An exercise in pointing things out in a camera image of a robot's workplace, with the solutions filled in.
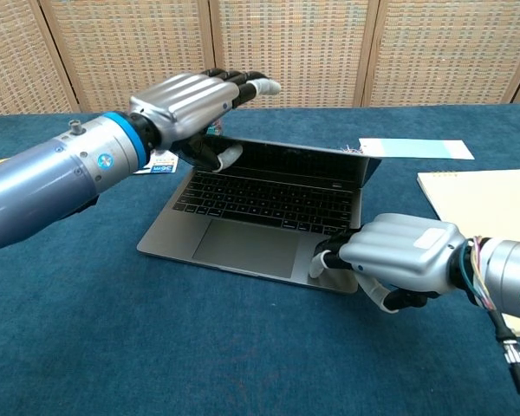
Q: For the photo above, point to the grey laptop computer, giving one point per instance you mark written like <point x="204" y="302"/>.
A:
<point x="251" y="247"/>

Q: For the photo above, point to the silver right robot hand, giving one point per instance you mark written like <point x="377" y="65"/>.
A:
<point x="403" y="255"/>

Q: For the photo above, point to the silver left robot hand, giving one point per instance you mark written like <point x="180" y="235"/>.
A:
<point x="182" y="104"/>

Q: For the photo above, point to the woven rattan folding screen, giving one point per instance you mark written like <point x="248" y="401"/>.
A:
<point x="329" y="43"/>

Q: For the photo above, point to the beige spiral notebook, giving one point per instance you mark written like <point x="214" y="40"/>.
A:
<point x="494" y="195"/>

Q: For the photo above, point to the blister pack of clips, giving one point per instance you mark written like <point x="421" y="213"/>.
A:
<point x="162" y="168"/>

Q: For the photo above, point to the white and blue bookmark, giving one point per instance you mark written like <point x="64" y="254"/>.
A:
<point x="416" y="149"/>

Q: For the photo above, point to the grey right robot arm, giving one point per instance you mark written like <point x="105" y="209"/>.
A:
<point x="511" y="273"/>

